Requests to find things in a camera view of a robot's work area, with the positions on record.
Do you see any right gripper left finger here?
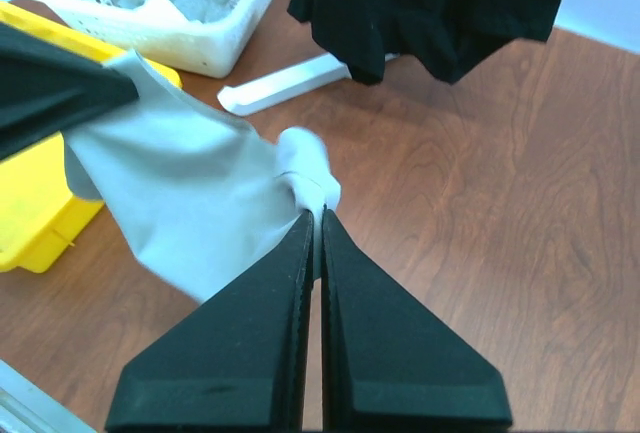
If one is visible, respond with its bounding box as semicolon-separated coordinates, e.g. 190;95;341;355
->
105;212;314;431

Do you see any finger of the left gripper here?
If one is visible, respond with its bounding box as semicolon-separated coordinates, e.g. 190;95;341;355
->
1;24;139;160

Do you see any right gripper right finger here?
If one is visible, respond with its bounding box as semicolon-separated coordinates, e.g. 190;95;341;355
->
321;210;513;431

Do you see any grey underwear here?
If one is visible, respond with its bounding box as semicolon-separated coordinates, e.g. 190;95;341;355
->
63;51;341;302

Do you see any black underwear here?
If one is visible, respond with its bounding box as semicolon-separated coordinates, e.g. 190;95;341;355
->
288;0;561;85

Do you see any yellow tray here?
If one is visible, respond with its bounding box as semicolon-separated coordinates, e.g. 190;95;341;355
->
0;0;184;274

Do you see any white cloth in basket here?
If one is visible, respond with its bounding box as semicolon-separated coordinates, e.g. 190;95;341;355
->
133;0;208;26

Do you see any white clothes rack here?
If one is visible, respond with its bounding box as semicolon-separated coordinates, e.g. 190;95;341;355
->
216;51;401;118

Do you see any aluminium rail frame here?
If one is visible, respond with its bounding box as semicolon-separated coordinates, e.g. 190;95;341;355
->
1;361;96;433

